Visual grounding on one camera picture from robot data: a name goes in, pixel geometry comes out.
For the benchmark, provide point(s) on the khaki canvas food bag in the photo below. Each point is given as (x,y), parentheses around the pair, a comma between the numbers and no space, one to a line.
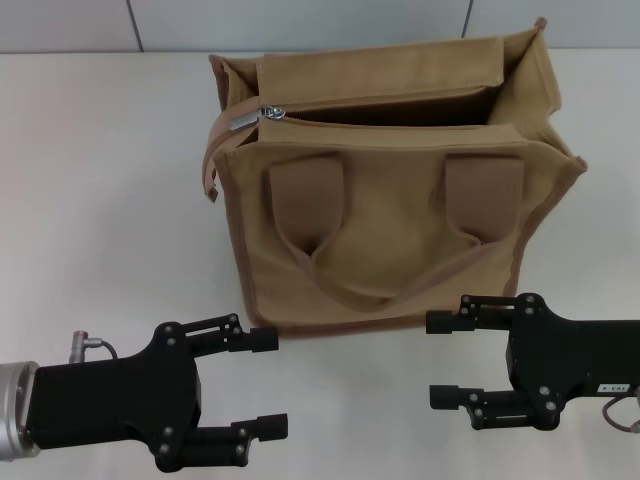
(390,240)

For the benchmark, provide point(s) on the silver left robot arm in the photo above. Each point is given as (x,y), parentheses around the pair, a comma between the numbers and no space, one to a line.
(12,407)

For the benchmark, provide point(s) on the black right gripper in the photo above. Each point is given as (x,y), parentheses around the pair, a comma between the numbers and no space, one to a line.
(565,357)

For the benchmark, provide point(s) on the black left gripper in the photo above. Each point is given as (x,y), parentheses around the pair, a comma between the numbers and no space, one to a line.
(115,400)

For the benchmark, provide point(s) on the silver metal zipper pull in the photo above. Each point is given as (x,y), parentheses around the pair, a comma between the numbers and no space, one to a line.
(246,119)

